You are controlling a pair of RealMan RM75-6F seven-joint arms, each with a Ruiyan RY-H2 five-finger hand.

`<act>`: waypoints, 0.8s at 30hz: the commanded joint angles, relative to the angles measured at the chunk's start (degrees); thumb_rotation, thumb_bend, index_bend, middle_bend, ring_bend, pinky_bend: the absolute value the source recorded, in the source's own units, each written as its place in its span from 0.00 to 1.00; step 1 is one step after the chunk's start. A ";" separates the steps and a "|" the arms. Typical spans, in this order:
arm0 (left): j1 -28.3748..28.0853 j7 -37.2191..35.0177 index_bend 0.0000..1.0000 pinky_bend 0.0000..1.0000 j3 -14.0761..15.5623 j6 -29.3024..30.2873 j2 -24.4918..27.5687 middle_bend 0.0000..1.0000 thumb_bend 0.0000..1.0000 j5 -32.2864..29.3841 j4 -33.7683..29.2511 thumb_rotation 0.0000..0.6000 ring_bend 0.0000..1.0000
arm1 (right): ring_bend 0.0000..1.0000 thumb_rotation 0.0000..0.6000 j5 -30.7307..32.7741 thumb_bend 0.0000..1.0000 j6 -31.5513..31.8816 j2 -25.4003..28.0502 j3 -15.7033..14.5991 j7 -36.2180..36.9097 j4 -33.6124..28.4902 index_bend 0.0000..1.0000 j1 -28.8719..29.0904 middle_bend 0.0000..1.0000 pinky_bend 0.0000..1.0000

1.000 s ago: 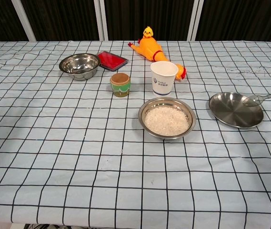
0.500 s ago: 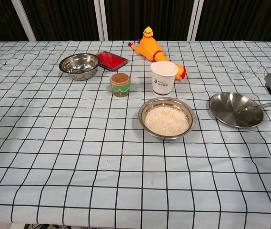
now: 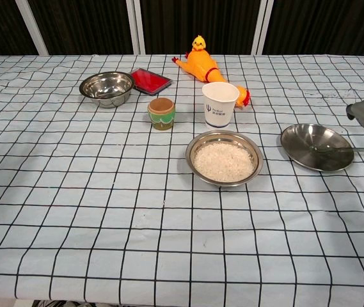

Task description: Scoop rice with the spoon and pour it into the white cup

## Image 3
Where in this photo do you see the deep metal bowl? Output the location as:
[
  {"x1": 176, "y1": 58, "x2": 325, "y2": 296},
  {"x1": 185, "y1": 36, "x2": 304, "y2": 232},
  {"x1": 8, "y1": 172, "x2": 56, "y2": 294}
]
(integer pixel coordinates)
[{"x1": 79, "y1": 71, "x2": 134, "y2": 109}]

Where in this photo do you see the shallow metal bowl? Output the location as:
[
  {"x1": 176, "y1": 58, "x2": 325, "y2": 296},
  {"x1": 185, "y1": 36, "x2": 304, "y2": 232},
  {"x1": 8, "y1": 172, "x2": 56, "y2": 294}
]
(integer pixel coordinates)
[{"x1": 185, "y1": 130, "x2": 264, "y2": 188}]

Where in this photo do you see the white raw rice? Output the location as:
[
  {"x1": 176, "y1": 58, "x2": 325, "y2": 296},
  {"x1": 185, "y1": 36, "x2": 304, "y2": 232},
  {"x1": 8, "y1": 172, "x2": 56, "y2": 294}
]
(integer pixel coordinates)
[{"x1": 194, "y1": 143, "x2": 255, "y2": 184}]

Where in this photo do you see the brown green ceramic cup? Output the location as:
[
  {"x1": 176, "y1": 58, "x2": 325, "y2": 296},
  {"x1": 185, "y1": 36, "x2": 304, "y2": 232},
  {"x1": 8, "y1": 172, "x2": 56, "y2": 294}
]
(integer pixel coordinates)
[{"x1": 147, "y1": 98, "x2": 177, "y2": 130}]

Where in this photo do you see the white frame post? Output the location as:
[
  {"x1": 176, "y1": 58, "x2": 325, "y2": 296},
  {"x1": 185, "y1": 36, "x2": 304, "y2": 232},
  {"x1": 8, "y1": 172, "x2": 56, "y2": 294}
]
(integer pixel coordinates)
[
  {"x1": 18, "y1": 0, "x2": 49, "y2": 56},
  {"x1": 250, "y1": 0, "x2": 274, "y2": 55},
  {"x1": 126, "y1": 0, "x2": 146, "y2": 55}
]

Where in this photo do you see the orange rubber chicken toy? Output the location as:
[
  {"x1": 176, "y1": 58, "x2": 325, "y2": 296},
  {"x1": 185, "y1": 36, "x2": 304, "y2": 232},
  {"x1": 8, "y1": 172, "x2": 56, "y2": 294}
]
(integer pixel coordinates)
[{"x1": 172, "y1": 35, "x2": 252, "y2": 109}]

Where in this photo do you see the metal spoon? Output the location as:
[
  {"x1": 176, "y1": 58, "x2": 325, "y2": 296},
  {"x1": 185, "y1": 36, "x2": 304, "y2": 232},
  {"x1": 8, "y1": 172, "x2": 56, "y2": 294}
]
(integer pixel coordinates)
[{"x1": 309, "y1": 144, "x2": 364, "y2": 155}]

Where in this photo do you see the flat metal plate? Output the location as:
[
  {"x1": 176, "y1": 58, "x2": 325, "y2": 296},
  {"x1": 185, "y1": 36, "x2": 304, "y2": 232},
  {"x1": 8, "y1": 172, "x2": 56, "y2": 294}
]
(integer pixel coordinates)
[{"x1": 280, "y1": 123, "x2": 355, "y2": 173}]

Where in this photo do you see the red ink pad tin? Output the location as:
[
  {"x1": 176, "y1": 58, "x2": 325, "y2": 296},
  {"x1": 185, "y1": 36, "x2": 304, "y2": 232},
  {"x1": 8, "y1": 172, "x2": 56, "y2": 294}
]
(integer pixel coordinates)
[{"x1": 129, "y1": 68, "x2": 172, "y2": 96}]

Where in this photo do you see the blue white checkered tablecloth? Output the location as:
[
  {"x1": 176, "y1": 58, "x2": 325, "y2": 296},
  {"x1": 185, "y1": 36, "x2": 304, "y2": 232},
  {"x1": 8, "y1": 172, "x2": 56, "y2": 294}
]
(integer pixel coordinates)
[{"x1": 0, "y1": 54, "x2": 364, "y2": 301}]

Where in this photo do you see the white paper cup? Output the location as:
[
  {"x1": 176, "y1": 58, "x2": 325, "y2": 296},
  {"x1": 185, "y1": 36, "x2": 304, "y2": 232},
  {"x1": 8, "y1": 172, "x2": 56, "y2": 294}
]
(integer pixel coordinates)
[{"x1": 202, "y1": 82, "x2": 240, "y2": 129}]

